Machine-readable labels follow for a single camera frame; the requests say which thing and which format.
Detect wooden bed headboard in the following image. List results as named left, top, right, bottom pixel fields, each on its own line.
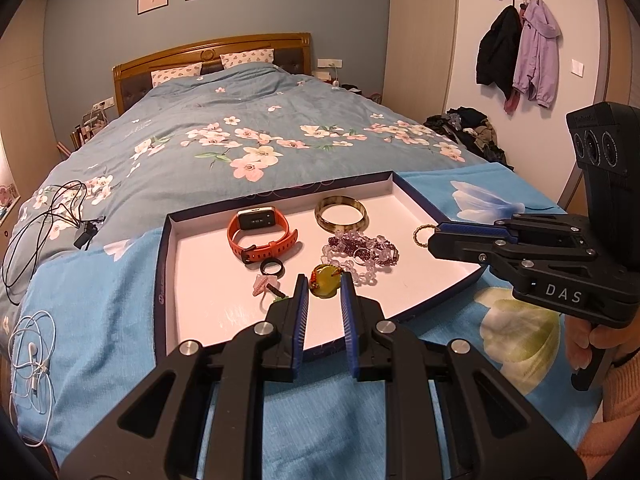
left=112, top=32, right=313, bottom=113

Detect person's right hand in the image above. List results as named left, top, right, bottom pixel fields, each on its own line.
left=565, top=312, right=640, bottom=376

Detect bedside clutter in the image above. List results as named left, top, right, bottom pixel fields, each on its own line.
left=57, top=99, right=118, bottom=153

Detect floral pillow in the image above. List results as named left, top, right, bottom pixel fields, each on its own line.
left=151, top=62, right=203, bottom=87
left=220, top=48, right=276, bottom=70

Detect person's right forearm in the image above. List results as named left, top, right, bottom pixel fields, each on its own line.
left=577, top=355, right=640, bottom=476

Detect light blue flower blanket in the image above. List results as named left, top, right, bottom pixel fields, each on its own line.
left=0, top=162, right=606, bottom=480

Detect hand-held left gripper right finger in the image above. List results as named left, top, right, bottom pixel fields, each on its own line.
left=339, top=274, right=587, bottom=480

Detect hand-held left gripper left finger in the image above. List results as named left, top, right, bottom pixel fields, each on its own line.
left=59, top=273, right=310, bottom=480

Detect beige wardrobe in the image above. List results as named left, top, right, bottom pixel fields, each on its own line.
left=382, top=0, right=458, bottom=113

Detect grey-blue floral duvet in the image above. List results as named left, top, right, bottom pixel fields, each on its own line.
left=0, top=62, right=501, bottom=311

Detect black cable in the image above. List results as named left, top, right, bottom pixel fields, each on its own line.
left=2, top=181, right=108, bottom=306

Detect white earphones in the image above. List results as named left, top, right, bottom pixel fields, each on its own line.
left=7, top=310, right=57, bottom=448

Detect purple jacket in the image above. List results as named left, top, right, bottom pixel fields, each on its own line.
left=504, top=0, right=562, bottom=113

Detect amber bangle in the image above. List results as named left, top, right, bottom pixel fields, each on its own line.
left=314, top=196, right=370, bottom=233

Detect clear crystal bead bracelet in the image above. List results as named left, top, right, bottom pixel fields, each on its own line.
left=320, top=230, right=401, bottom=286

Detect gold beaded bracelet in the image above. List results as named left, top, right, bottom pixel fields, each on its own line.
left=413, top=223, right=438, bottom=248

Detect orange smartwatch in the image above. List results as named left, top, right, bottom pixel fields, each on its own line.
left=227, top=206, right=299, bottom=266

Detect dark blue shallow box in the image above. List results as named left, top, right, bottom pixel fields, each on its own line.
left=154, top=171, right=488, bottom=363

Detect yellow stone pendant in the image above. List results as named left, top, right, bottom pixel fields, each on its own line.
left=309, top=264, right=346, bottom=300

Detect pile of clothes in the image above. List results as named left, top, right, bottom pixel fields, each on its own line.
left=424, top=106, right=508, bottom=166

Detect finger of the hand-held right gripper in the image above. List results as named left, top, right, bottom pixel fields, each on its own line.
left=427, top=230, right=598, bottom=288
left=437, top=213, right=592, bottom=247

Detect purple beaded bracelet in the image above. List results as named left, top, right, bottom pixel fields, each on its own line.
left=327, top=234, right=401, bottom=268

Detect black jacket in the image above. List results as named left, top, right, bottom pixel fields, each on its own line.
left=475, top=5, right=523, bottom=101

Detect small charm with cord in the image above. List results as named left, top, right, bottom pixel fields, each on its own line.
left=252, top=274, right=291, bottom=303

